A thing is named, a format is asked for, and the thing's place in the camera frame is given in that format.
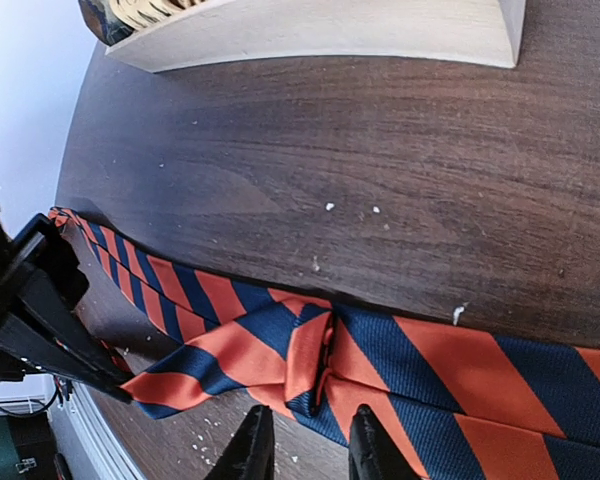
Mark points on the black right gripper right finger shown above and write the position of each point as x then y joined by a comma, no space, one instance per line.
373,455

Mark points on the beige patterned rolled tie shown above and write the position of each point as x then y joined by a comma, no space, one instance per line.
140,14

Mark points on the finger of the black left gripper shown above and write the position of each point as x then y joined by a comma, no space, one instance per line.
69,350
55,257

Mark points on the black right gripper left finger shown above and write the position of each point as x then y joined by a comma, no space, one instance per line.
250,455

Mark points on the red navy striped tie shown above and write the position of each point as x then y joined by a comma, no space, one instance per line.
459,403

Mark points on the aluminium front rail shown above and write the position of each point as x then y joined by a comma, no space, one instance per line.
87,443

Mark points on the wooden compartment box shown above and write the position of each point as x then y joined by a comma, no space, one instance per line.
477,32

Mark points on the dark patterned rolled tie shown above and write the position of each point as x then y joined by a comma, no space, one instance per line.
103,23

